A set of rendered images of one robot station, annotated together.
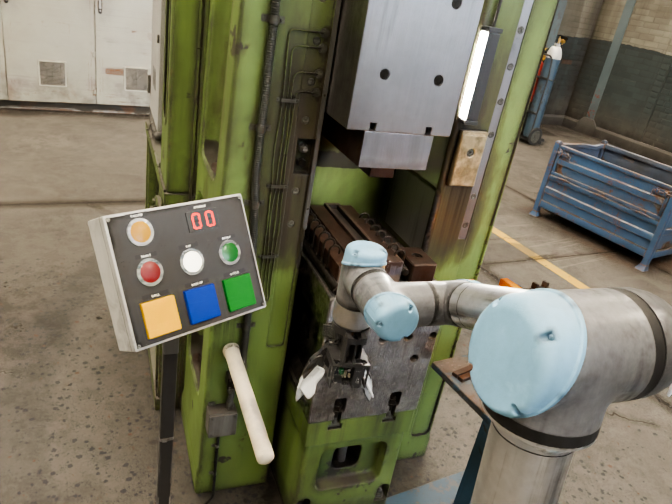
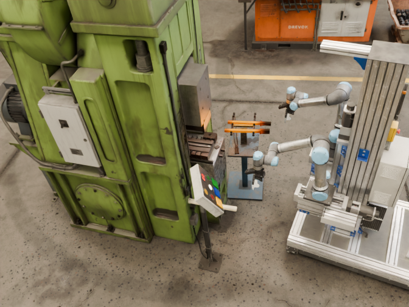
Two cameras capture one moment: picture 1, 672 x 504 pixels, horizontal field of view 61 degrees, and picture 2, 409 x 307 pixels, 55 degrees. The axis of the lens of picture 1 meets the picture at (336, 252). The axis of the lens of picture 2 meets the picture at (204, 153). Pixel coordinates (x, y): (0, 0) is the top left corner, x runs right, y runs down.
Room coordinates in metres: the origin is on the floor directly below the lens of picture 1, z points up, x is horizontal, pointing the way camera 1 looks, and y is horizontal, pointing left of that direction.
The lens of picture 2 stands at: (-0.35, 1.69, 3.41)
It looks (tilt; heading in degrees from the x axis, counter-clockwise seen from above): 44 degrees down; 316
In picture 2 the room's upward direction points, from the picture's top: 7 degrees counter-clockwise
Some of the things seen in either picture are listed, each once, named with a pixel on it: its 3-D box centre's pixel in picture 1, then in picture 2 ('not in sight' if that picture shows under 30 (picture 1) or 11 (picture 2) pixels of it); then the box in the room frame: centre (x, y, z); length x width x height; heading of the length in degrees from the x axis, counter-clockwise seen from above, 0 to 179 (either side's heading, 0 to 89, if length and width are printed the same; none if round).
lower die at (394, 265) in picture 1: (344, 240); (188, 147); (1.65, -0.02, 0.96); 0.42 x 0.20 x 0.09; 25
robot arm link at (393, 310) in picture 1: (393, 305); (271, 159); (0.82, -0.11, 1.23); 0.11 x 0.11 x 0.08; 24
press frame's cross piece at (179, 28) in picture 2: not in sight; (154, 33); (1.81, 0.00, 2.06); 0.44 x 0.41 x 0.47; 25
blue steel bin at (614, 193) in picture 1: (621, 199); not in sight; (4.96, -2.40, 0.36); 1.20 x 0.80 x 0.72; 37
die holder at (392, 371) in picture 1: (345, 309); (193, 162); (1.69, -0.07, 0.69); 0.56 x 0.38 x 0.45; 25
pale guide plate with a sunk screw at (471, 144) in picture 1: (467, 158); not in sight; (1.71, -0.34, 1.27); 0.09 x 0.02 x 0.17; 115
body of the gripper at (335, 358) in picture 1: (347, 350); (258, 172); (0.90, -0.05, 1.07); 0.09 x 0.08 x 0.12; 16
